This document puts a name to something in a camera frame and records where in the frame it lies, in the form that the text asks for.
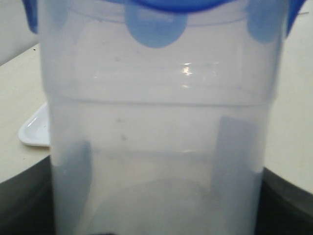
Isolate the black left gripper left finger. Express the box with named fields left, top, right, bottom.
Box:
left=0, top=156, right=54, bottom=235

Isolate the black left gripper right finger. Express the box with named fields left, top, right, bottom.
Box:
left=254, top=168, right=313, bottom=235

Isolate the clear plastic tall container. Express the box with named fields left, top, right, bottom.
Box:
left=38, top=0, right=286, bottom=235

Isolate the blue snap-lock container lid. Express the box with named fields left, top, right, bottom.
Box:
left=43, top=0, right=304, bottom=48

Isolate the white rectangular plastic tray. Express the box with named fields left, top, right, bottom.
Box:
left=18, top=102, right=50, bottom=147

